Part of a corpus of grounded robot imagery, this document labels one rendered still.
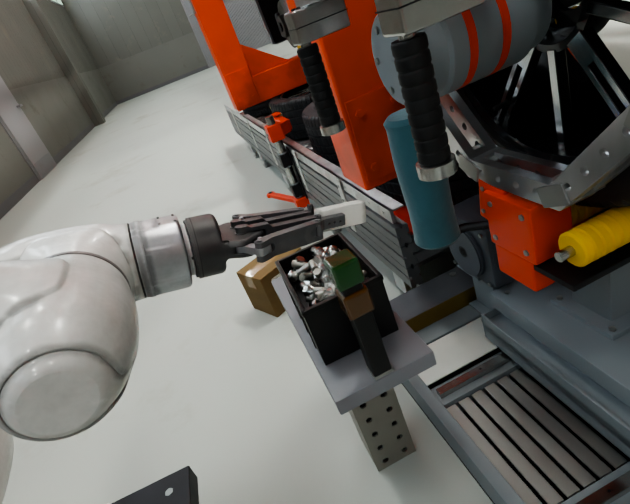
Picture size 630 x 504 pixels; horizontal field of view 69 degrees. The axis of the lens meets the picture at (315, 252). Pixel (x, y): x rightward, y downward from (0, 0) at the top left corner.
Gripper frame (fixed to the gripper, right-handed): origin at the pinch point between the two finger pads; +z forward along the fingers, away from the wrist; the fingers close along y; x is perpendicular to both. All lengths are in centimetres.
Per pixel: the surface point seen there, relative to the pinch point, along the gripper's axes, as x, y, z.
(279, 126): 9, 164, 45
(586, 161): -4.7, -12.5, 29.1
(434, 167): -7.9, -12.8, 5.7
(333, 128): -8.3, 20.6, 9.0
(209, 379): 77, 80, -17
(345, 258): 4.8, -3.2, -1.1
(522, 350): 44, 10, 46
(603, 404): 45, -9, 47
